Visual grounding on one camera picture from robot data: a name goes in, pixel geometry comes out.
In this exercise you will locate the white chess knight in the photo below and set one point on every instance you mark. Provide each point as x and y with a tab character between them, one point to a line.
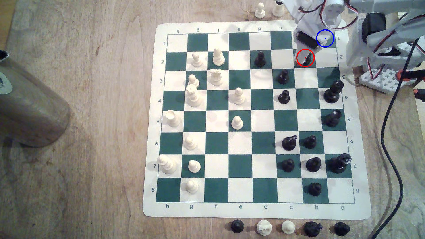
264	228

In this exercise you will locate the black chess pawn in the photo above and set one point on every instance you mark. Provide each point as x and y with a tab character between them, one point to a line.
341	229
314	189
237	226
260	60
284	97
283	77
310	142
308	59
288	165

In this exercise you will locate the black chess rook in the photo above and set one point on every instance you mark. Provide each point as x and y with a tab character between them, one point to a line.
313	164

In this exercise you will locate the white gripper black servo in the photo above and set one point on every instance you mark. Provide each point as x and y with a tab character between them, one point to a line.
303	39

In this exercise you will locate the white perforated base plate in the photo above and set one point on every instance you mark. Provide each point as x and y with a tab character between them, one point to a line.
381	81

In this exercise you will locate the black chess bishop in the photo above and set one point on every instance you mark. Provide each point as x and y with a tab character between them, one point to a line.
332	119

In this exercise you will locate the black chess knight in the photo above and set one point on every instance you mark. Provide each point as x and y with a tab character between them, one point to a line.
312	229
289	143

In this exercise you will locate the green white chessboard mat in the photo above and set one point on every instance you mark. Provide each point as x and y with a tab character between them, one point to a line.
262	119

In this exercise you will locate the white chess bishop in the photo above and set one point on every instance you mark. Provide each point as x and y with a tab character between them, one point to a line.
218	57

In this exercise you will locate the black chess king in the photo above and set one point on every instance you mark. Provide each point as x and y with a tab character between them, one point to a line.
339	163

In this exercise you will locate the white chess queen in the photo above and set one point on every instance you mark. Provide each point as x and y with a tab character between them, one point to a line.
193	96

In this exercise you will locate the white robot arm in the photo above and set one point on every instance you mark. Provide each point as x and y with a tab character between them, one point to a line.
360	49

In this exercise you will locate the white rook f3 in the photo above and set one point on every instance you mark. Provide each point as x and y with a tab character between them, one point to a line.
216	77

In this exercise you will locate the brown metal cylinder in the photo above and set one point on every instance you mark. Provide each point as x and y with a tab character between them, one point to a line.
30	106

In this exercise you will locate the white chess king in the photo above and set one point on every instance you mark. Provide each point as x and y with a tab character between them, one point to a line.
167	165

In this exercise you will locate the white chess rook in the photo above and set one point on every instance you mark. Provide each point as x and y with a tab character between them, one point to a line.
278	9
173	119

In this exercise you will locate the red black clamp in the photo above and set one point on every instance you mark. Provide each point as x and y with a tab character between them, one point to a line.
420	94
403	74

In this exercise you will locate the white chess pawn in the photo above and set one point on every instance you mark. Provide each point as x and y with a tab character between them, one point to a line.
193	81
194	166
288	227
192	187
260	11
190	143
236	123
197	60
238	97

